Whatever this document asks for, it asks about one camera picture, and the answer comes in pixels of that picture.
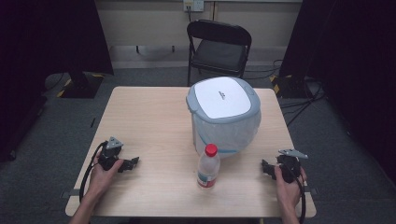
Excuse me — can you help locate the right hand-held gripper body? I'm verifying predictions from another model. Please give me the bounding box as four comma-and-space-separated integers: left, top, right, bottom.
276, 148, 309, 184

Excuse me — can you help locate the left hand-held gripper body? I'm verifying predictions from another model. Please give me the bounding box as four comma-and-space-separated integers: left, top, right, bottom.
97, 135, 125, 172

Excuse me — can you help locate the clear plastic bottle red cap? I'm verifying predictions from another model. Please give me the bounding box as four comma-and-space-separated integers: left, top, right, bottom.
196, 143, 221, 189

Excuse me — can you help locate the white grey lidded trash can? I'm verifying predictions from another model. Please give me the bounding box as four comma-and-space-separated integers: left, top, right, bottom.
186, 76, 262, 158

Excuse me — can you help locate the person's right hand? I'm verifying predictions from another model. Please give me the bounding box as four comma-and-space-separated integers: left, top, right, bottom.
274, 163, 308, 213

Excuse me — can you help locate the person's left hand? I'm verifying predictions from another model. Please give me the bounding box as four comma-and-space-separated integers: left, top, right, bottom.
87, 154, 125, 199

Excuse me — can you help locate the clear plastic trash bag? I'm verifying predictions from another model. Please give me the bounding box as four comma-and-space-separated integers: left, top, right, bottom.
190, 106, 262, 158

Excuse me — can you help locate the black stand base striped tape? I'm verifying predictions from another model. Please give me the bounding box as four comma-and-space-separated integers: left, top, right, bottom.
269, 74, 313, 100
56, 72, 106, 100

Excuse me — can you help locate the black folding chair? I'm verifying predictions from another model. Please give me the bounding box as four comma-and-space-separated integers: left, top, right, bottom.
186, 19, 252, 88

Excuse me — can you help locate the dark curtain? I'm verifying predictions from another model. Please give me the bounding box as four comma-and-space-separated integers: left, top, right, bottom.
0, 0, 115, 162
278, 0, 396, 185

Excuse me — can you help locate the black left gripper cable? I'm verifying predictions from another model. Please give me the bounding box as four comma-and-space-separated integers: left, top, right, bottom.
78, 141, 108, 203

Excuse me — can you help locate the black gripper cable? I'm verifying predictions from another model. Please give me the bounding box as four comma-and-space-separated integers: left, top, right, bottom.
288, 162, 307, 224
78, 141, 108, 203

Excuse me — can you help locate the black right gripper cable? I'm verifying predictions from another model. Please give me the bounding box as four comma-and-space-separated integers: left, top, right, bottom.
288, 162, 307, 224

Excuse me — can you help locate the black floor cable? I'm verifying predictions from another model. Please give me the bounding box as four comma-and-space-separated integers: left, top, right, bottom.
242, 59, 284, 80
279, 78, 326, 127

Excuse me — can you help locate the white wall socket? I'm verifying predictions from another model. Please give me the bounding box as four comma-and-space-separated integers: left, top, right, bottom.
182, 0, 205, 13

